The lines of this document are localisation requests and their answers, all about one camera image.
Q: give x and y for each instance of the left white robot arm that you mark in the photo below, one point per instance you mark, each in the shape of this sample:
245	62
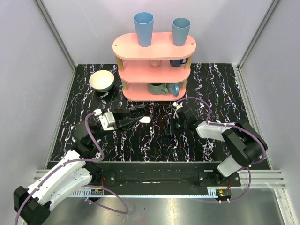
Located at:
77	169

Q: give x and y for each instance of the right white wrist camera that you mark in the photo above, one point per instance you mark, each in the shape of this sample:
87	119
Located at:
177	106

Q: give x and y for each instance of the white green bowl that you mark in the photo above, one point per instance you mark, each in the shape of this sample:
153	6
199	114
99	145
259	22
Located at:
102	81

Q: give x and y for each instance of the tall blue cup left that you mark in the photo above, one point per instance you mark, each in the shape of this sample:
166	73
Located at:
143	22

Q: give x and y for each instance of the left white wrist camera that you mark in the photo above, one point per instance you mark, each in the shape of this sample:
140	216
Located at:
107	119

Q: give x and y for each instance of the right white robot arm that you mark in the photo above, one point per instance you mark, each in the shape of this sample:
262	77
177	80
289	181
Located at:
245	145

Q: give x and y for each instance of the pink three-tier shelf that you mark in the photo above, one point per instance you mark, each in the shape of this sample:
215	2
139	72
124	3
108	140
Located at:
162	62

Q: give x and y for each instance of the pink mug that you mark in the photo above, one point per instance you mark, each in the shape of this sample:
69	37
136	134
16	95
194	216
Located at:
155	63

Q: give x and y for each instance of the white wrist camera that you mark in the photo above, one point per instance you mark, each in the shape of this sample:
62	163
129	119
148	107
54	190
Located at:
177	106
107	119

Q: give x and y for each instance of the white earbuds charging case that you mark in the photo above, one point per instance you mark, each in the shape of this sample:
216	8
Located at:
145	120

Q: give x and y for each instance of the teal green mug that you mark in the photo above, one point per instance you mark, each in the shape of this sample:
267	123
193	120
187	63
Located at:
157	88

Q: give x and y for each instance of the light blue mug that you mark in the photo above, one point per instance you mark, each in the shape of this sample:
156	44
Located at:
174	88

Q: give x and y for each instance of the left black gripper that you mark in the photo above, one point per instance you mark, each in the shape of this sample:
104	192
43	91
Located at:
119	118

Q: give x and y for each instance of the blue cup right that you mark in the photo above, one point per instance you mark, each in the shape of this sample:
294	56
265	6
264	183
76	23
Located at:
180	31

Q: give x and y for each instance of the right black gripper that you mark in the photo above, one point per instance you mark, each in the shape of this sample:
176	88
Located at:
168	130

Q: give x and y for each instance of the navy blue mug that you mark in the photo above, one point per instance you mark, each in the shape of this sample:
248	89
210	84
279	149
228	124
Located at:
178	63

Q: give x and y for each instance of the black marble mat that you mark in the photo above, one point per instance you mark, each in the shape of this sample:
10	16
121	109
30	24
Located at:
212	90

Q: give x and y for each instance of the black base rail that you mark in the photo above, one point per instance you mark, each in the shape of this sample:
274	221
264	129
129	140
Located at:
162	178

